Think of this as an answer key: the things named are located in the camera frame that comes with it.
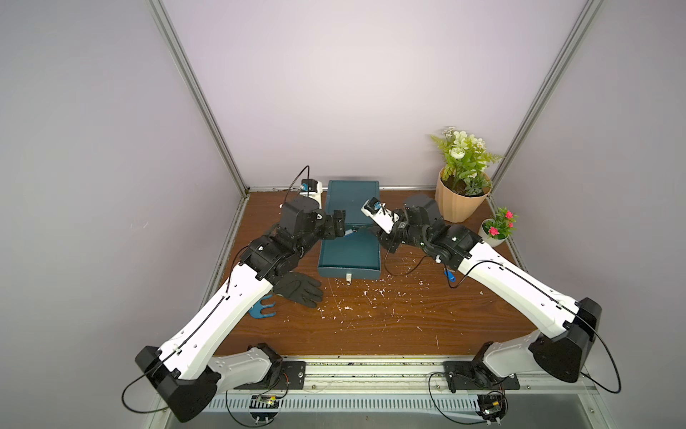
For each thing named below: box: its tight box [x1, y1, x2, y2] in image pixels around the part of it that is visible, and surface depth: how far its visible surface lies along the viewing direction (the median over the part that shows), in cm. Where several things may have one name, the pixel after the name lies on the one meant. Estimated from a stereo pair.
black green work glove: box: [272, 272, 324, 309], surface depth 91 cm
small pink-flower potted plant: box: [477, 207, 520, 248], surface depth 94 cm
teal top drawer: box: [317, 227, 382, 283], surface depth 83 cm
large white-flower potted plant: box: [430, 126, 503, 224], surface depth 97 cm
